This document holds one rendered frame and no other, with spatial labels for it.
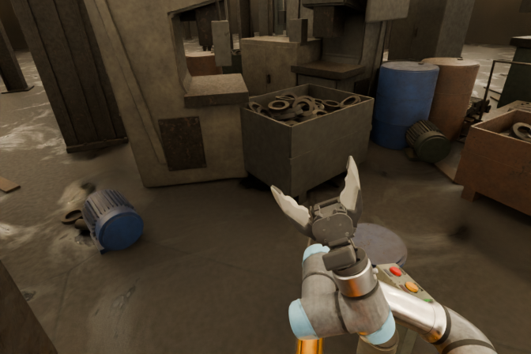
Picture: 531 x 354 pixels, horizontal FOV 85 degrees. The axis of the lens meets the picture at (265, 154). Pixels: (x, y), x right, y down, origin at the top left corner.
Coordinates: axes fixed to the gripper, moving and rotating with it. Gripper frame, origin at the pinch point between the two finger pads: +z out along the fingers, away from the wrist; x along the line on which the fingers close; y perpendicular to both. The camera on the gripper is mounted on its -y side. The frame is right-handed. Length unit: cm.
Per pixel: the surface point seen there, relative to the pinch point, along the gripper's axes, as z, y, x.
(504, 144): -74, 182, 114
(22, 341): 2.7, -32.9, -23.7
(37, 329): 2.2, -30.5, -25.3
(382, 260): -70, 80, 5
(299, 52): 68, 326, 5
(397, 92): -20, 279, 83
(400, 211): -100, 184, 32
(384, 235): -68, 97, 11
